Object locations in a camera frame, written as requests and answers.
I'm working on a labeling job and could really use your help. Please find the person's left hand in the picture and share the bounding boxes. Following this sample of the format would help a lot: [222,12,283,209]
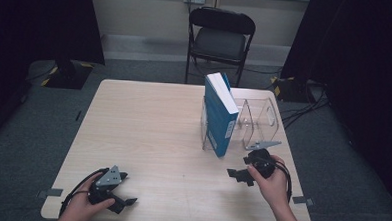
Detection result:
[57,171,117,221]

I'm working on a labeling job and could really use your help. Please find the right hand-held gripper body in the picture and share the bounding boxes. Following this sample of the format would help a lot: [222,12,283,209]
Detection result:
[242,139,283,180]

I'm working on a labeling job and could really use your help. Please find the blue book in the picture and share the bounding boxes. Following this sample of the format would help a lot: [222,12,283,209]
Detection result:
[200,71,242,159]

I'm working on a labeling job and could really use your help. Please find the person's right hand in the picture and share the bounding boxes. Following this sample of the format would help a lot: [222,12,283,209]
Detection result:
[245,154,292,213]

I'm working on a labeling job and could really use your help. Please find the clear acrylic file rack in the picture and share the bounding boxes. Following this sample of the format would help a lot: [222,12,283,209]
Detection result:
[198,94,282,154]

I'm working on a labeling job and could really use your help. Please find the black stand base yellow stripes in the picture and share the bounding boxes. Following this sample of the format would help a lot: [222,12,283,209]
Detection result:
[269,75,313,104]
[40,59,96,91]

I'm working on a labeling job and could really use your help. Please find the black floor cables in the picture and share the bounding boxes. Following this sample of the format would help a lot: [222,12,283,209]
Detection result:
[278,78,331,131]

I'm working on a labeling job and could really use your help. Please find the black curtain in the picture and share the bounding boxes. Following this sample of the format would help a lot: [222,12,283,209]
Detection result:
[274,0,392,215]
[0,0,109,154]

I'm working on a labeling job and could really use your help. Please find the grey tape strip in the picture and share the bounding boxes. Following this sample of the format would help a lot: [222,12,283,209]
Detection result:
[292,195,315,207]
[36,187,64,200]

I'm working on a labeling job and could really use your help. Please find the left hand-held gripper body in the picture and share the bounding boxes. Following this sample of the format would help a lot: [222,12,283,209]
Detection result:
[87,164,124,209]

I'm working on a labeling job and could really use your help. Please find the hand-held gripper cable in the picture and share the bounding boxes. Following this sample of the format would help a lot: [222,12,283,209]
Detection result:
[58,165,111,220]
[263,158,295,203]

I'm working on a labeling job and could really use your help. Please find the black folding chair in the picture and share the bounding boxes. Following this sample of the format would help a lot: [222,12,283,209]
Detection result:
[184,5,257,89]

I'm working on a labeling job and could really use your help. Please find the left hand-held gripper cable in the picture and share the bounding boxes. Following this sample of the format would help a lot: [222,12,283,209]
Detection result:
[58,165,111,220]

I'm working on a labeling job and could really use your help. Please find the right hand-held gripper cable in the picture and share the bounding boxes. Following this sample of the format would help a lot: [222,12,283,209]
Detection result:
[263,158,295,203]

